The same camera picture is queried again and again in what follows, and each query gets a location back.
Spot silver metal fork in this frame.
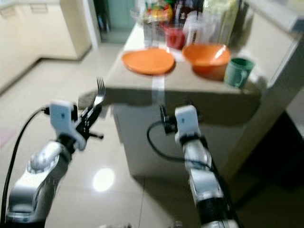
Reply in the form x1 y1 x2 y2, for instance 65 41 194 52
94 77 106 108

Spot beige stone-top table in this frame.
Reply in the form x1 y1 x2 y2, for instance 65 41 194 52
78 24 285 179

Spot orange plastic bowl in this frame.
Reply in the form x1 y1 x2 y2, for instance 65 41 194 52
182 43 231 81

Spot orange plastic plate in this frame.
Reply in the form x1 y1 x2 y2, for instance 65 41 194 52
122 47 176 76

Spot green plastic cup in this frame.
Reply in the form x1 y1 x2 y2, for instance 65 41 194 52
224 57 256 89

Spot red plastic cup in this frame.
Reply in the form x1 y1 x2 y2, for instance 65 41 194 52
164 26 186 50

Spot clear plastic pitcher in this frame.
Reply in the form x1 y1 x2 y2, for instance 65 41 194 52
183 12 212 46

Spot clear drinking glass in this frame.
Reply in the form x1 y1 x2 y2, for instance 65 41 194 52
142 21 166 48

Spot dark sauce bottle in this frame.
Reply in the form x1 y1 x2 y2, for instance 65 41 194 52
173 0 202 22

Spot bottle with orange label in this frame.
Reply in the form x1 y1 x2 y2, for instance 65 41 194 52
145 0 174 23

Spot cream kitchen cabinets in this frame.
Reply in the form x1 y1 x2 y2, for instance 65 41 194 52
0 0 92 91

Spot white kitchen counter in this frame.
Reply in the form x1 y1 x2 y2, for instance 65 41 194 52
221 0 304 179

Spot teal door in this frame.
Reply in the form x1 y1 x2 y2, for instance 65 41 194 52
107 0 136 31

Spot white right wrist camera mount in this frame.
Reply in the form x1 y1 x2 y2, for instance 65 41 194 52
174 105 201 143

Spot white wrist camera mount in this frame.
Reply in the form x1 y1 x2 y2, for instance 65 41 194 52
174 105 201 143
50 100 84 150

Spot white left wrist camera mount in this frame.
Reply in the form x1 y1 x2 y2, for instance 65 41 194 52
50 100 84 150

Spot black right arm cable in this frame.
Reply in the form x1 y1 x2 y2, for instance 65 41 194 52
146 121 212 167

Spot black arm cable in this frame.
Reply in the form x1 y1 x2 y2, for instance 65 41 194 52
1 107 52 224
146 121 212 167

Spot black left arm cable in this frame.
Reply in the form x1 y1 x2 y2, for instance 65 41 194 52
1 107 52 224

